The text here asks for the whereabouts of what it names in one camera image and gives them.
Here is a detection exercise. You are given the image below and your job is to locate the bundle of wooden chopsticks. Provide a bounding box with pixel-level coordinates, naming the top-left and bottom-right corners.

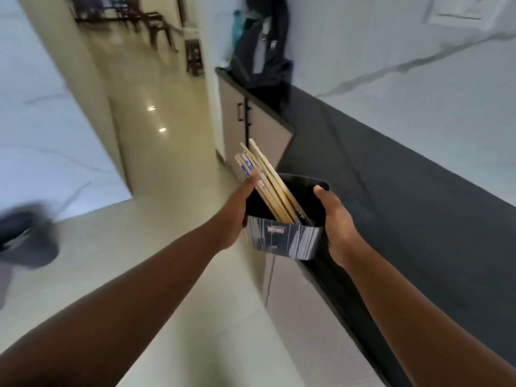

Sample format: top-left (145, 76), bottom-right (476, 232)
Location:
top-left (235, 138), bottom-right (313, 227)

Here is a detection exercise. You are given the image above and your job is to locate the dark wooden chair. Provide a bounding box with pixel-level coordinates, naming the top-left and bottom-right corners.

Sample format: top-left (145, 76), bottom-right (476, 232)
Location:
top-left (137, 0), bottom-right (179, 51)

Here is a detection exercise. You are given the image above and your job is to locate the person's left forearm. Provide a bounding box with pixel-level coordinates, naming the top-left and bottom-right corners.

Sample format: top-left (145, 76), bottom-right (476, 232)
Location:
top-left (0, 221), bottom-right (226, 387)

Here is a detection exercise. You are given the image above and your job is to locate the person's right hand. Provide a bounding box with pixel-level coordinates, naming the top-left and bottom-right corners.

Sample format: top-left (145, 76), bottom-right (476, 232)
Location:
top-left (313, 185), bottom-right (364, 269)

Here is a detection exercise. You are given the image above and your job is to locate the dark wooden stool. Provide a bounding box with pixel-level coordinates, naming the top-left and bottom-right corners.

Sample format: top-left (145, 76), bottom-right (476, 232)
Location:
top-left (184, 38), bottom-right (205, 76)

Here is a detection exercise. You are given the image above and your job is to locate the person's left hand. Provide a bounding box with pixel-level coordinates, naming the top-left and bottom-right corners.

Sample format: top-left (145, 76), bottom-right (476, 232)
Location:
top-left (211, 169), bottom-right (261, 253)

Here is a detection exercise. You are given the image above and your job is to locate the dark wooden table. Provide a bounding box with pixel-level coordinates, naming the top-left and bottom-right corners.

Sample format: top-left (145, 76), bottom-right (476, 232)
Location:
top-left (66, 0), bottom-right (142, 32)

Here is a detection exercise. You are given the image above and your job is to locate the person's right forearm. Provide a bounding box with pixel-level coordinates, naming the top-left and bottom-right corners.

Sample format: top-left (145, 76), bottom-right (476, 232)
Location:
top-left (341, 237), bottom-right (516, 387)

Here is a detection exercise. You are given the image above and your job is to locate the black rectangular container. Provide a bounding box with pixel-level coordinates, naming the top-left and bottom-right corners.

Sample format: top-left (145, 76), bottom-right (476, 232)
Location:
top-left (244, 173), bottom-right (330, 261)

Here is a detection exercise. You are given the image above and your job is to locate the beige base cabinet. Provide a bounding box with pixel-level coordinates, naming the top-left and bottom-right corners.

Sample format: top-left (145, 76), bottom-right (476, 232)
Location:
top-left (262, 253), bottom-right (388, 387)
top-left (216, 68), bottom-right (295, 182)

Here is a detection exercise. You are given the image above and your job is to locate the grey fabric object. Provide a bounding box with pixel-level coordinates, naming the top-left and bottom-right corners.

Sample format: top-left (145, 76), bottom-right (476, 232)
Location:
top-left (0, 203), bottom-right (60, 311)

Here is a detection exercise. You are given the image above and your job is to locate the teal water bottle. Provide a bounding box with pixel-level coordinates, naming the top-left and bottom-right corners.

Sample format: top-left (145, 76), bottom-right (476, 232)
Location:
top-left (232, 10), bottom-right (244, 49)

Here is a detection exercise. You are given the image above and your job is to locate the black backpack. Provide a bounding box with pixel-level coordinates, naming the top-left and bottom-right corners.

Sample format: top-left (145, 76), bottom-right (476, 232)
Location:
top-left (229, 0), bottom-right (293, 114)

